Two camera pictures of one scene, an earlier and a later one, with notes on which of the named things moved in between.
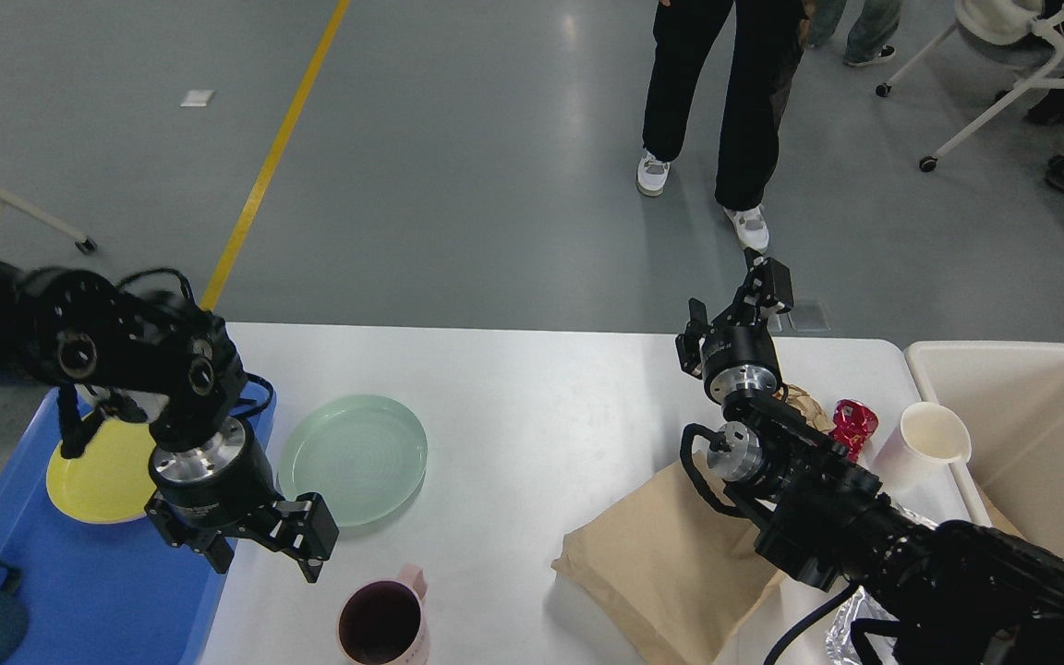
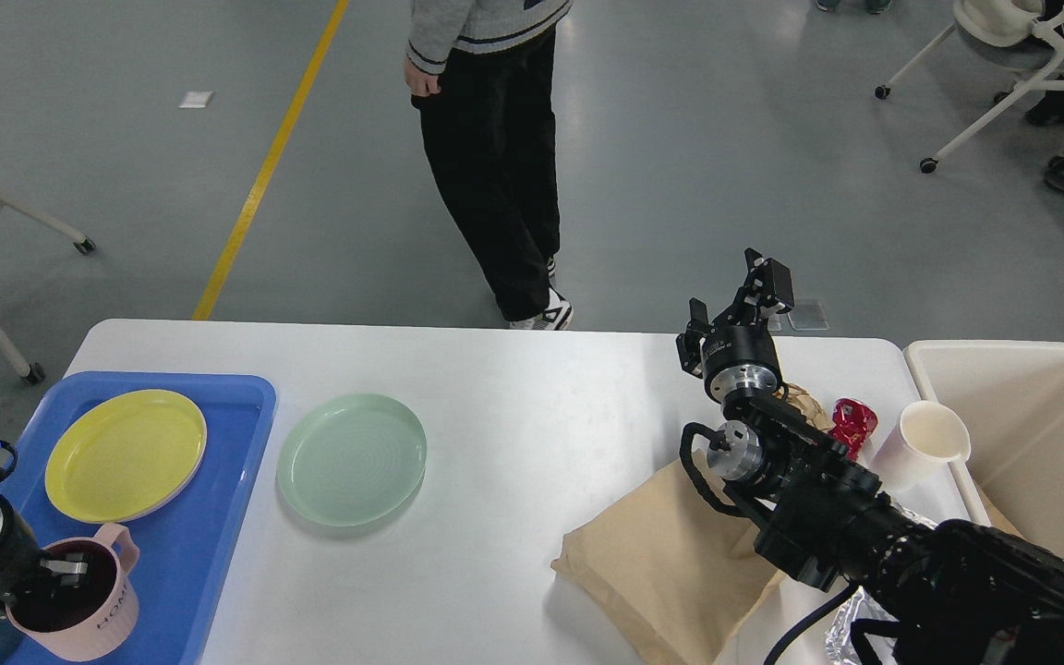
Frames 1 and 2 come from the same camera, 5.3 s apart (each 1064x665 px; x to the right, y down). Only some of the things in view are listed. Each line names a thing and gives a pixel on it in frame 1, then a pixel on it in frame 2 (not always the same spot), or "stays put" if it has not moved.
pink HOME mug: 383,622 -> 82,622
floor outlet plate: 804,317 stays put
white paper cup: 927,438 stays put
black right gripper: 738,353 stays put
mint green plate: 361,454 stays put
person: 769,47 -> 481,75
